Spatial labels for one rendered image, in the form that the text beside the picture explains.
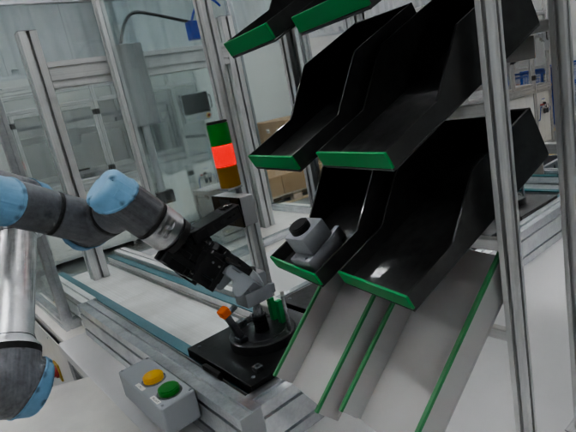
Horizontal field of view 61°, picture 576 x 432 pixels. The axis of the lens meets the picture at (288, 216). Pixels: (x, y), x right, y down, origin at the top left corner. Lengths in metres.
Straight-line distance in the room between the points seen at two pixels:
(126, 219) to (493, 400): 0.70
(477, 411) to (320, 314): 0.32
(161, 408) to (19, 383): 0.28
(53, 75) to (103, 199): 1.16
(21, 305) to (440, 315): 0.82
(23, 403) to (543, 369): 0.97
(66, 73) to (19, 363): 1.14
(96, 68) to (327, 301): 1.40
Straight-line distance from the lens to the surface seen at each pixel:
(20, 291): 1.16
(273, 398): 0.89
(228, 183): 1.15
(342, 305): 0.82
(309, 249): 0.67
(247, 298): 0.98
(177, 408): 0.97
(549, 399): 1.00
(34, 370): 1.10
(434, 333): 0.71
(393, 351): 0.74
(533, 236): 1.56
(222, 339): 1.10
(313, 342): 0.84
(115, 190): 0.82
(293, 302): 1.18
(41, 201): 0.87
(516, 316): 0.66
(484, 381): 1.04
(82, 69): 1.97
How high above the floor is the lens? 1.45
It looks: 14 degrees down
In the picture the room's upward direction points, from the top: 11 degrees counter-clockwise
